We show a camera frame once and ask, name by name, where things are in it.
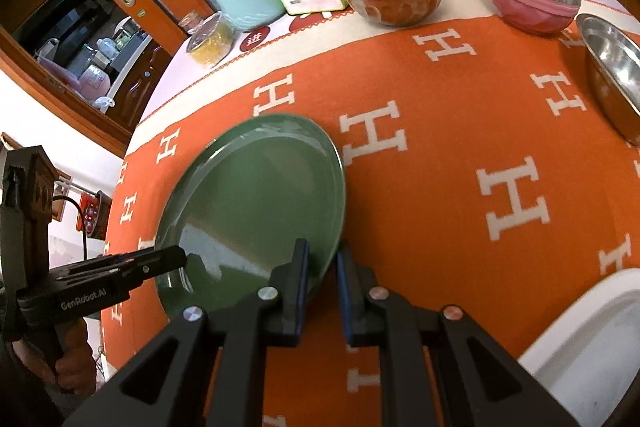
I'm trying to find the pink printed table cover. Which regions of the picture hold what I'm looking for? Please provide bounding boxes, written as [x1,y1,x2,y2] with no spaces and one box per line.
[165,0,640,72]

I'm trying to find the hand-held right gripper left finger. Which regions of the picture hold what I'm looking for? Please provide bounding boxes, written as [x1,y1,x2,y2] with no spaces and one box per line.
[62,238,311,427]

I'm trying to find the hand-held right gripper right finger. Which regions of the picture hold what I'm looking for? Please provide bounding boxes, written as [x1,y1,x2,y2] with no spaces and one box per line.
[336,243,583,427]

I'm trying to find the black cable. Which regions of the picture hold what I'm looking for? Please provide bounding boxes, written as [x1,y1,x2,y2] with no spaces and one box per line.
[50,194,89,269]

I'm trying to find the kitchen counter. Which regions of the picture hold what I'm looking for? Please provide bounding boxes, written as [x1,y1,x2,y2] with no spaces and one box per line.
[34,17,152,110]

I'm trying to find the green plate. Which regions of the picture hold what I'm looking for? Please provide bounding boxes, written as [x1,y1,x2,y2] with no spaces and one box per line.
[154,113,347,319]

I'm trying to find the large steel bowl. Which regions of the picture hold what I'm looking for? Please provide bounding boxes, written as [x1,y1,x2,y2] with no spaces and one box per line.
[575,13,640,145]

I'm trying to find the person's left hand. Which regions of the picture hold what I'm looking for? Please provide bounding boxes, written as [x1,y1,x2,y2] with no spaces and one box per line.
[10,321,99,396]

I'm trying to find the glass jar with yellow contents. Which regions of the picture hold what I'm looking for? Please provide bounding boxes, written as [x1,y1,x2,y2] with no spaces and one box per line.
[186,11,238,68]

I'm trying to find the plain white plate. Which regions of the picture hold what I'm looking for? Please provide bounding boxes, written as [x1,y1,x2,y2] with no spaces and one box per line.
[517,269,640,427]

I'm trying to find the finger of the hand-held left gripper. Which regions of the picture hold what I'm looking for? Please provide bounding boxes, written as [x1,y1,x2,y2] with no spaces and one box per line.
[52,246,188,285]

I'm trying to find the orange patterned tablecloth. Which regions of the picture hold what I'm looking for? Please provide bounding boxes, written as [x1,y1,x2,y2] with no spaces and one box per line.
[100,0,640,427]

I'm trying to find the red-lidded jar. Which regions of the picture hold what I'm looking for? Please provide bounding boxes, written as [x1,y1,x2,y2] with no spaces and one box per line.
[79,191,110,240]

